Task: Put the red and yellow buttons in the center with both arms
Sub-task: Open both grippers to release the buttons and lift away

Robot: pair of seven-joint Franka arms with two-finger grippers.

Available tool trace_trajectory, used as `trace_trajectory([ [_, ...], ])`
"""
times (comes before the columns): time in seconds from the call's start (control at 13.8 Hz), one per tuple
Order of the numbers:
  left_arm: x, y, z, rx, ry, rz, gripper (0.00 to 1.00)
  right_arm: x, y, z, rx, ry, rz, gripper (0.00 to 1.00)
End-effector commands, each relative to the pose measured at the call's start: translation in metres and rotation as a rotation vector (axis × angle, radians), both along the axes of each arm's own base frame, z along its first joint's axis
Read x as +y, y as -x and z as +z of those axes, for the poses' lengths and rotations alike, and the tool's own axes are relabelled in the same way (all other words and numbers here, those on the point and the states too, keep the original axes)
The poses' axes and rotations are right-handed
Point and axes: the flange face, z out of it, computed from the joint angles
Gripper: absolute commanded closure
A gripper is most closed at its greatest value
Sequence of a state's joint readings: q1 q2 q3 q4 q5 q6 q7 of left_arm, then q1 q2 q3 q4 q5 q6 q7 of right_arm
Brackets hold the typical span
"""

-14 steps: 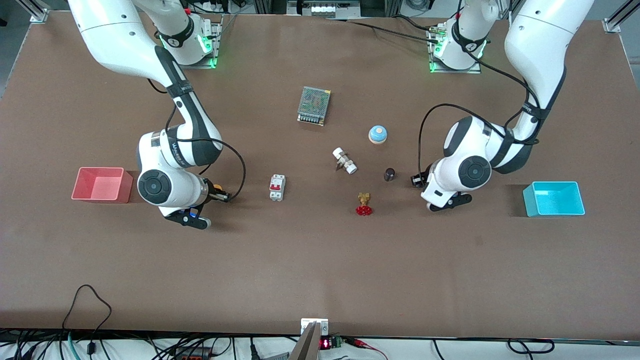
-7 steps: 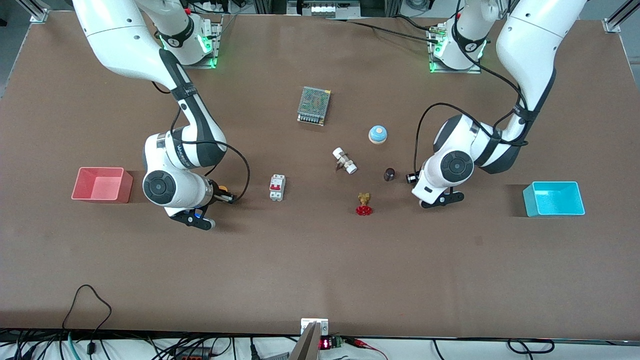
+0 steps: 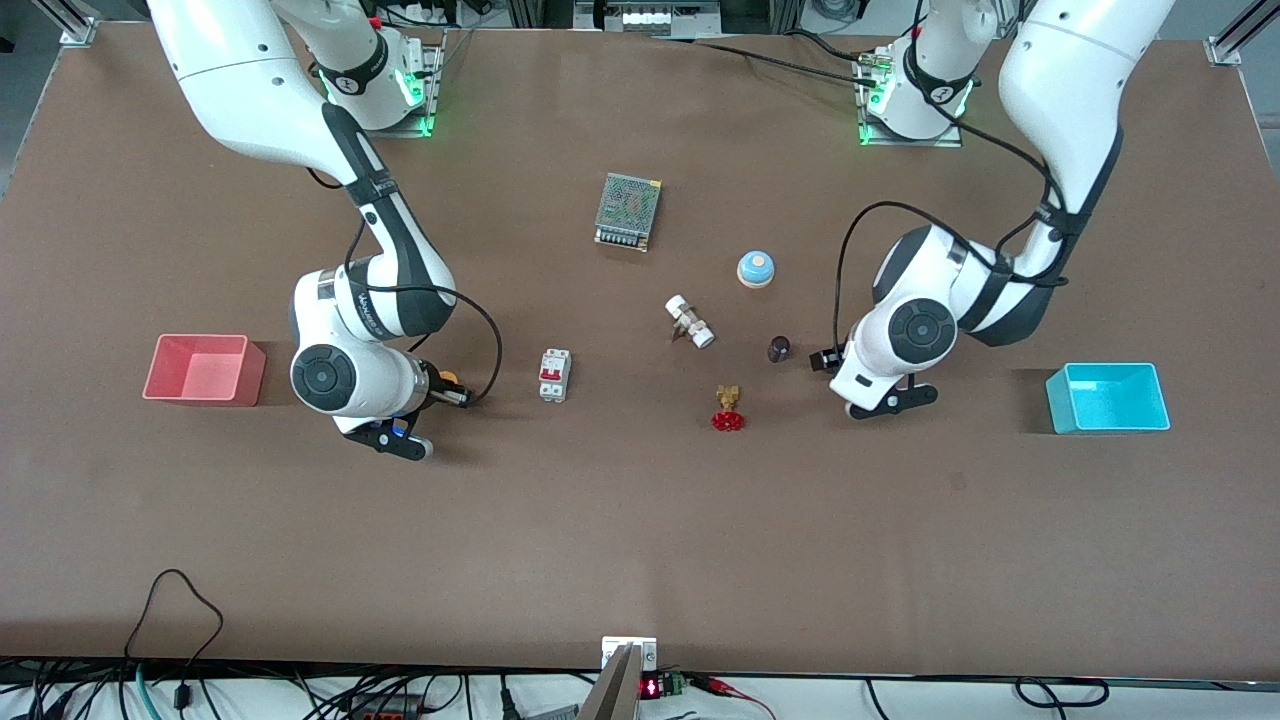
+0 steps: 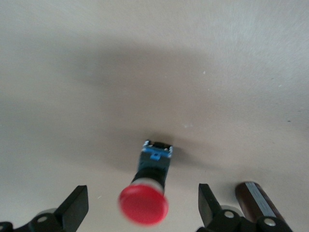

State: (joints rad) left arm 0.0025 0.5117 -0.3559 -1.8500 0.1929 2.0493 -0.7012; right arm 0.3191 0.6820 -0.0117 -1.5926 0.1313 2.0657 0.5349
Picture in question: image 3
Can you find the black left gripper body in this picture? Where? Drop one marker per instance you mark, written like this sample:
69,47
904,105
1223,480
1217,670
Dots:
828,359

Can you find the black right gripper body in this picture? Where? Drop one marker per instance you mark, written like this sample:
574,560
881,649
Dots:
433,387

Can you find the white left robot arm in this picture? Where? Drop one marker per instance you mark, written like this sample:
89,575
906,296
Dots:
1060,80

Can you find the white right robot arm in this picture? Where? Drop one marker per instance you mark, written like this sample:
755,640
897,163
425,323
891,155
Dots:
250,90

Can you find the small dark cylinder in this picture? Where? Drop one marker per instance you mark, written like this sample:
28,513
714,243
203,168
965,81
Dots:
779,349

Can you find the white red circuit breaker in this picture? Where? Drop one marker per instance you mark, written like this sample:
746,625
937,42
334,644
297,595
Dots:
555,375

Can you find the blue dome push button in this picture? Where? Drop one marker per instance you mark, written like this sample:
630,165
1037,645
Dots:
756,268

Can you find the white cylindrical fitting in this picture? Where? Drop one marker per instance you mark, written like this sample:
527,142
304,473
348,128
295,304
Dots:
690,322

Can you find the pink plastic bin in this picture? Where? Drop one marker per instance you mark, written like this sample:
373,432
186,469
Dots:
200,370

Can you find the metal mesh power supply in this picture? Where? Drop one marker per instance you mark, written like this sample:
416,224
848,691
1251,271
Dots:
628,205

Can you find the blue plastic bin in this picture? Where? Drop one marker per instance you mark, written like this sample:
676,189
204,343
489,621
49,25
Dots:
1110,400

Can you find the red digit display module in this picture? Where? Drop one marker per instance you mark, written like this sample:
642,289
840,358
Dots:
650,688

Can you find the green terminal block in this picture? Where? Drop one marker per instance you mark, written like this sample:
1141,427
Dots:
675,684

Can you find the white power strip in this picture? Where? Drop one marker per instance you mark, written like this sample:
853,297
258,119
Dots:
640,15

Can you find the right arm black wrist camera mount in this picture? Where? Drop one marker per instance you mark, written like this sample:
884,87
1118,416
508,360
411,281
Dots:
395,440

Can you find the arm black wrist camera mount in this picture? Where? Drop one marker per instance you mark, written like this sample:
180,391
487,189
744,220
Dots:
900,398
395,440

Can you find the left arm black wrist camera mount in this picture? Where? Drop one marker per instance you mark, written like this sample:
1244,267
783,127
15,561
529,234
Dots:
900,398

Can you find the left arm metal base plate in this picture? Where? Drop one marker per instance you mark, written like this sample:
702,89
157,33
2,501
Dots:
945,135

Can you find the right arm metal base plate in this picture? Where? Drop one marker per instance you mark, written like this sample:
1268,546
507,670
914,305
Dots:
425,80

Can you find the metal camera bracket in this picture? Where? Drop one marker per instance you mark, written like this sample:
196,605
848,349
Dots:
645,650

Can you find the grey camera support bar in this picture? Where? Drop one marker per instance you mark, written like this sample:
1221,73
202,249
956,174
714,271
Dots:
615,690

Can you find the aluminium frame post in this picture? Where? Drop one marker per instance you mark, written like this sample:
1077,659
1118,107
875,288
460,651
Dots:
78,25
1235,35

